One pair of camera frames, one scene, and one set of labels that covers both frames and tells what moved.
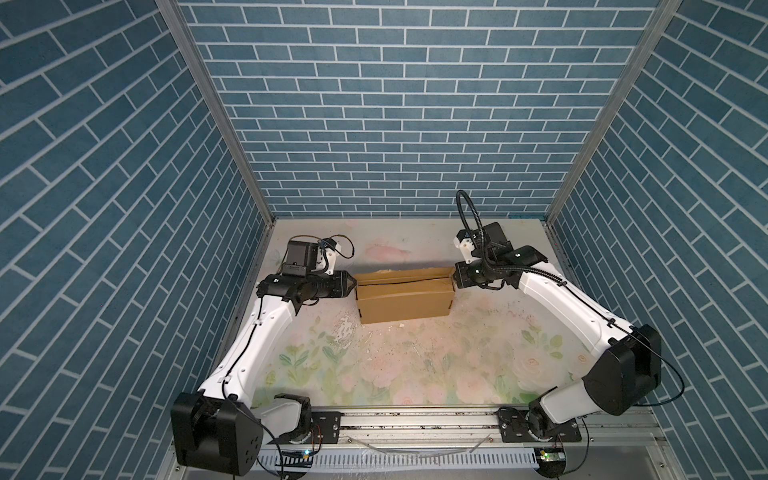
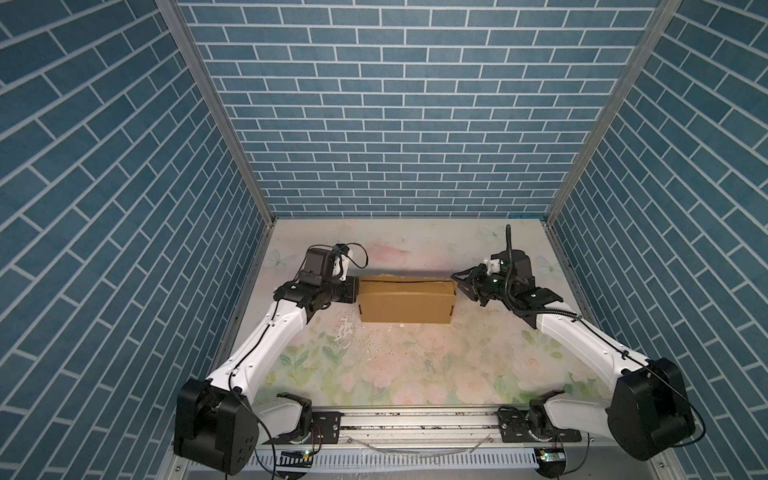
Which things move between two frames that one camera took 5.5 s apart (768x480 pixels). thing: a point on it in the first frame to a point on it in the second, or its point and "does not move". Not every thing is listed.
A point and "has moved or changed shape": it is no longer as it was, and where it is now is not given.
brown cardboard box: x=395 y=294 has moved or changed shape
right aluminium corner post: x=661 y=21 does not move
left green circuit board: x=296 y=459 does not move
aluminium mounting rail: x=470 y=429 does not move
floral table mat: x=498 y=348 does not move
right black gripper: x=460 y=277 to x=472 y=282
